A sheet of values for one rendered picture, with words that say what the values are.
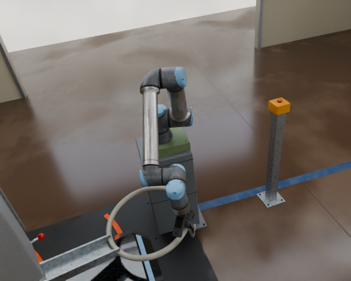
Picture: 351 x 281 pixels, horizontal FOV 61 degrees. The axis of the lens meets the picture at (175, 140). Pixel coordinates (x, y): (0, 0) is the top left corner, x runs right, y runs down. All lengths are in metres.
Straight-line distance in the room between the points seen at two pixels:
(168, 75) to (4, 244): 1.10
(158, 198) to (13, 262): 1.43
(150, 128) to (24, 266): 0.83
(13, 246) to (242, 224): 2.08
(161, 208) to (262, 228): 0.93
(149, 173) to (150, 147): 0.14
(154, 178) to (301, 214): 1.86
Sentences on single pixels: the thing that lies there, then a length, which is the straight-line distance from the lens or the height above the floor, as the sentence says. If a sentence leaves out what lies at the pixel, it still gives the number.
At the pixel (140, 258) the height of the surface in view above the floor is 0.96.
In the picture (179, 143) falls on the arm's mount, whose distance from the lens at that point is 2.34.
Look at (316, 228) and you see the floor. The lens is 3.00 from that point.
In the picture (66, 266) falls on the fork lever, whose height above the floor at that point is 0.99.
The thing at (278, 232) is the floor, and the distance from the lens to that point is 2.91.
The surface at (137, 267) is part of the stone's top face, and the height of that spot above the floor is 0.84.
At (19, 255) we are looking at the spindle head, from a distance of 1.37.
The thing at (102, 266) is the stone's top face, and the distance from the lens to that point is 1.80.
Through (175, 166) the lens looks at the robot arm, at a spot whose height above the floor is 1.29.
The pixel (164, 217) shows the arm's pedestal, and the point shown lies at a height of 0.22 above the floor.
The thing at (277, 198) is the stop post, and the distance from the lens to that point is 3.16.
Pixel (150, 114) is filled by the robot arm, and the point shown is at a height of 1.48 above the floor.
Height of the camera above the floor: 2.28
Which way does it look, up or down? 35 degrees down
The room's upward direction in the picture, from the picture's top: 8 degrees counter-clockwise
